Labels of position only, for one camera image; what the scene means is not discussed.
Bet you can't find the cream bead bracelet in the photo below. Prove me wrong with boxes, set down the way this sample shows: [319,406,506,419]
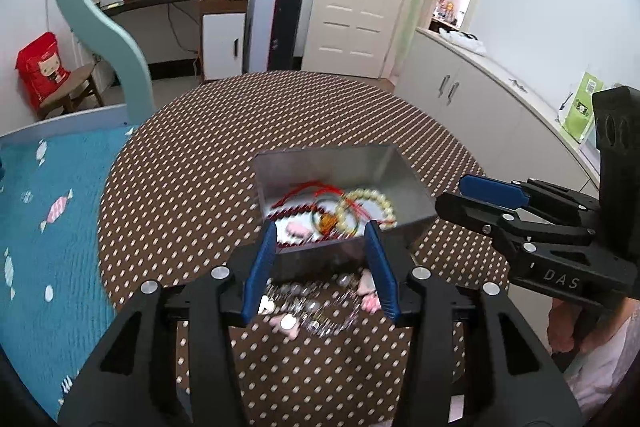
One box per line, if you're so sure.
[334,187,399,230]

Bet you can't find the pink charm bracelet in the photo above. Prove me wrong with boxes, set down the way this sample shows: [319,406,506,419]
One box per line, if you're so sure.
[267,267,386,341]

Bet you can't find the silver chain bracelet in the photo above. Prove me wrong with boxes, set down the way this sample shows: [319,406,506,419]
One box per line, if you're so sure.
[259,275,362,339]

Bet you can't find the dark red bead bracelet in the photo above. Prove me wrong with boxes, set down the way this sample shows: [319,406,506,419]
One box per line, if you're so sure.
[269,204,331,253]

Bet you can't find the red string bracelet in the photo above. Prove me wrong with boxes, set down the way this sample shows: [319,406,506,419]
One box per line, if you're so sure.
[271,180,396,238]

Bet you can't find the pink sleeve forearm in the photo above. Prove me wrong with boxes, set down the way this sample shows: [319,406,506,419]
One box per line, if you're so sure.
[565,299,639,418]

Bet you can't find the person's right hand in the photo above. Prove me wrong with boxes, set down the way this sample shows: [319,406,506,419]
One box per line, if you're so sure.
[547,298,636,353]

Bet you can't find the green card box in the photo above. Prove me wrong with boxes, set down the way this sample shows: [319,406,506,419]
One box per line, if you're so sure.
[560,72,604,143]

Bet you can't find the long white sideboard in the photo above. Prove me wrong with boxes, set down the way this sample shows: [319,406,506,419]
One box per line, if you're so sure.
[395,28,600,197]

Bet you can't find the teal patterned bedsheet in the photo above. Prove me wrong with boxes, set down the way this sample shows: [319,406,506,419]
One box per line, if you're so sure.
[1,127,134,417]

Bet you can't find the grey metal box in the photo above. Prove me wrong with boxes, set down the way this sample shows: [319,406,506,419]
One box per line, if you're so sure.
[253,144,436,282]

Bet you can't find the brown polka dot tablecloth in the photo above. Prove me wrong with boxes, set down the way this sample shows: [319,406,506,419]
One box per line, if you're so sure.
[98,72,480,426]

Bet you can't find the white plastic bag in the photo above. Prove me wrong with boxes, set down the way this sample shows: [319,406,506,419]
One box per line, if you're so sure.
[438,29,486,56]

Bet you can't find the wooden stool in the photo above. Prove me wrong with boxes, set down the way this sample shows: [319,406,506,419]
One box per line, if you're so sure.
[37,64,105,120]

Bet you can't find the white and black suitcase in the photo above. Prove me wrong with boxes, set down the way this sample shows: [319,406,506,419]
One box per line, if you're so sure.
[244,0,303,72]

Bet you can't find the red cartoon bag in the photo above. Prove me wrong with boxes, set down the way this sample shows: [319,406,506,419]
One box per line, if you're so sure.
[15,31,70,110]

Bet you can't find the small white door cabinet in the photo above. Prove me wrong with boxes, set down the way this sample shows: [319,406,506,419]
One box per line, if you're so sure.
[198,0,248,82]

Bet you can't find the teal bed frame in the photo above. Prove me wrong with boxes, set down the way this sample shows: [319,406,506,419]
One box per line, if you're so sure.
[55,0,155,124]

